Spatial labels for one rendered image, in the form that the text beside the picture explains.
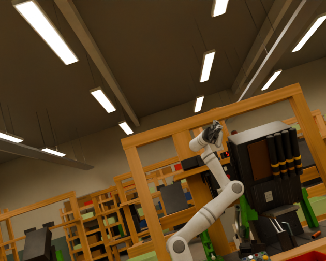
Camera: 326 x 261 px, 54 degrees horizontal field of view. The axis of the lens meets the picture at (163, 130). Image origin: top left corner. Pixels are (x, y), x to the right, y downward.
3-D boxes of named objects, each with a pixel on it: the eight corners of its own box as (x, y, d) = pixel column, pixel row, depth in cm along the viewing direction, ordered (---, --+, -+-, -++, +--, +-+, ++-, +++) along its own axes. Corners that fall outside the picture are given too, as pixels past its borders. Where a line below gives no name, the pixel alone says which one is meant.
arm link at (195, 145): (193, 137, 167) (206, 129, 170) (185, 144, 181) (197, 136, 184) (201, 148, 166) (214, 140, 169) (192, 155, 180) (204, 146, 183)
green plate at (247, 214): (259, 228, 200) (255, 194, 204) (246, 228, 200) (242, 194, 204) (254, 226, 212) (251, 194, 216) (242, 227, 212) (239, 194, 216)
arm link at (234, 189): (249, 188, 166) (215, 222, 158) (242, 192, 175) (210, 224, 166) (236, 175, 168) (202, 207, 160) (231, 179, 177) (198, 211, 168)
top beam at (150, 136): (303, 92, 258) (298, 82, 260) (123, 149, 249) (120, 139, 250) (298, 96, 267) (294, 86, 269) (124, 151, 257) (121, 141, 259)
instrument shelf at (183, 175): (291, 142, 238) (289, 137, 238) (175, 180, 232) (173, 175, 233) (279, 147, 262) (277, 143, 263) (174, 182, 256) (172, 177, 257)
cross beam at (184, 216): (320, 176, 253) (315, 165, 255) (162, 230, 245) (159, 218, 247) (316, 177, 258) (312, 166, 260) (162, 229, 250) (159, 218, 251)
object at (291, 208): (300, 209, 186) (298, 205, 186) (275, 219, 185) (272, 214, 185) (277, 208, 224) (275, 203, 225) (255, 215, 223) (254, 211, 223)
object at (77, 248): (159, 244, 1091) (139, 180, 1135) (74, 273, 1087) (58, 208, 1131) (160, 242, 1144) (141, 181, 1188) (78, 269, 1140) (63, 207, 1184)
